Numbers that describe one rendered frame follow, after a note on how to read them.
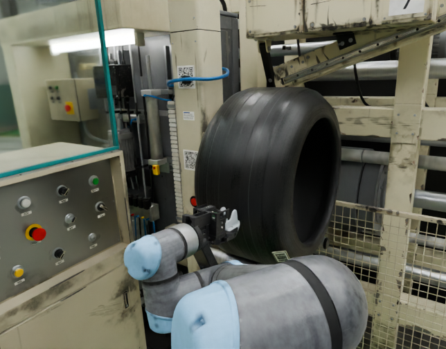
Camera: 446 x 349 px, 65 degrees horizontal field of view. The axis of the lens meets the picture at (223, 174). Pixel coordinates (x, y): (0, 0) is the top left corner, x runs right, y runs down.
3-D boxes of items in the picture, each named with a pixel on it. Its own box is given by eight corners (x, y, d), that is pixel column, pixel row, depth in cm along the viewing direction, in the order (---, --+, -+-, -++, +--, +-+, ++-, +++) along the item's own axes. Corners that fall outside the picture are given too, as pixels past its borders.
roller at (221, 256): (204, 261, 127) (200, 252, 124) (210, 251, 130) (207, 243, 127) (295, 291, 107) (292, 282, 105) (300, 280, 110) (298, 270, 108)
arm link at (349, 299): (398, 233, 39) (228, 250, 83) (321, 259, 35) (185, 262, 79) (432, 340, 38) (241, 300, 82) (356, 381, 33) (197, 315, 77)
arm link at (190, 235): (187, 265, 74) (159, 255, 78) (201, 258, 77) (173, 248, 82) (188, 231, 72) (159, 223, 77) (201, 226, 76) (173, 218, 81)
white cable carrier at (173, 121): (176, 221, 141) (167, 100, 128) (185, 217, 145) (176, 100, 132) (185, 224, 139) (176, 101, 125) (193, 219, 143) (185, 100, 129)
